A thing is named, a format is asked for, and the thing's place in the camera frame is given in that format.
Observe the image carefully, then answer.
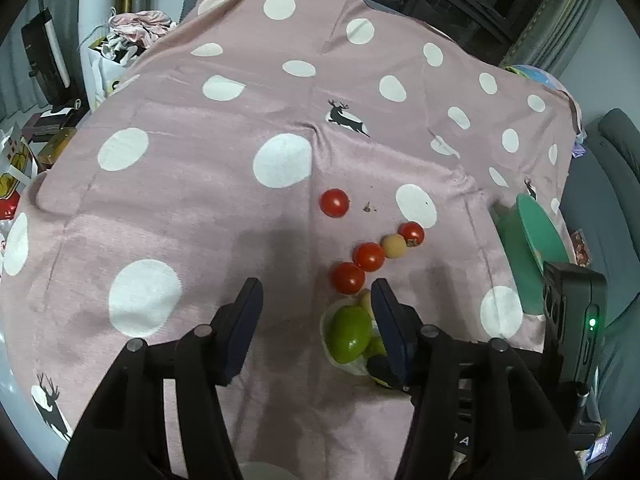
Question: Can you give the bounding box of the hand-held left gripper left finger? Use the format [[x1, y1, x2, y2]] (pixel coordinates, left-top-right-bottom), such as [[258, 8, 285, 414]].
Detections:
[[57, 277, 264, 480]]

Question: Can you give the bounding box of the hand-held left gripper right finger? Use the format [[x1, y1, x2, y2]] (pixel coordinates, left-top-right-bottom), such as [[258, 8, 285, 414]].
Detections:
[[371, 278, 586, 480]]

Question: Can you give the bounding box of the clear plastic bag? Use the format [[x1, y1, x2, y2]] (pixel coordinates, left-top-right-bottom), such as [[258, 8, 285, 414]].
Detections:
[[320, 297, 386, 377]]

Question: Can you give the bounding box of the green plastic plate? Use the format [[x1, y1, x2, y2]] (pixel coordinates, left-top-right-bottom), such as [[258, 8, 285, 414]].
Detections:
[[516, 193, 571, 316]]

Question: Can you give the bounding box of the red tomato with stem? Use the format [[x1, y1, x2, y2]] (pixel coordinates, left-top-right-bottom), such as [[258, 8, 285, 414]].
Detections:
[[398, 221, 425, 248]]

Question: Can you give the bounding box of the clear box of dried petals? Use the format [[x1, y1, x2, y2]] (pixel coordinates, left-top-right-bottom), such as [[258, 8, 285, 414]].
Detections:
[[570, 229, 591, 266]]

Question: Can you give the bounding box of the pink polka dot cloth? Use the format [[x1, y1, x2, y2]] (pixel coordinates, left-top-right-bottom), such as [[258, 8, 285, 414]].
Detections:
[[0, 0, 583, 466]]

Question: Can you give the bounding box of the dark teal sofa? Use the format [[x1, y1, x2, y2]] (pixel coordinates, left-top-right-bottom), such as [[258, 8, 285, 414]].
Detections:
[[560, 107, 640, 411]]

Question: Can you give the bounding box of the small blue object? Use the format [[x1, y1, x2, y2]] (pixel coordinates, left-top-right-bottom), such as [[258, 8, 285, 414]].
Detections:
[[590, 432, 613, 461]]

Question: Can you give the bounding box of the white round object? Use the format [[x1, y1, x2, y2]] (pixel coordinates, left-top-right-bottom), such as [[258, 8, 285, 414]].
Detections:
[[240, 461, 296, 480]]

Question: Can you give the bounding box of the blue printed cloth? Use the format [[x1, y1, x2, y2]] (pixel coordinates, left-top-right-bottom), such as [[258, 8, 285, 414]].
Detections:
[[502, 64, 566, 92]]

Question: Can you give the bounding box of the yellow brown box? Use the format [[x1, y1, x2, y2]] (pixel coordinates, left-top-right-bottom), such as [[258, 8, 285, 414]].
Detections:
[[40, 127, 76, 171]]

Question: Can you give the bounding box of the red yellow printed bag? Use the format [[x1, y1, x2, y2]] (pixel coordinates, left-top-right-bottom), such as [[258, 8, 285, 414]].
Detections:
[[0, 125, 38, 221]]

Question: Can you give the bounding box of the dark red box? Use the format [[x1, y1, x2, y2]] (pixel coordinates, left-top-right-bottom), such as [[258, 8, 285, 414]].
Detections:
[[25, 107, 88, 143]]

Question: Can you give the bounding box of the grey curtain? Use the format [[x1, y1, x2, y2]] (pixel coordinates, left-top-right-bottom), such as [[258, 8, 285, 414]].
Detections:
[[500, 0, 640, 126]]

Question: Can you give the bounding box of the white shopping bag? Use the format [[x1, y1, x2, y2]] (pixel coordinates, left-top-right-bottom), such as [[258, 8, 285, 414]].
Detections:
[[82, 35, 143, 108]]

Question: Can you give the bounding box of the pink clothes pile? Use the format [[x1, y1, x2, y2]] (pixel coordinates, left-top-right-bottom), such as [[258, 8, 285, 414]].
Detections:
[[109, 10, 176, 47]]

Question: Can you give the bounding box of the black device with white strip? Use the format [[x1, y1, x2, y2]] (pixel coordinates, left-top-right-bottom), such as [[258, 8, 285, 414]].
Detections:
[[21, 8, 76, 106]]

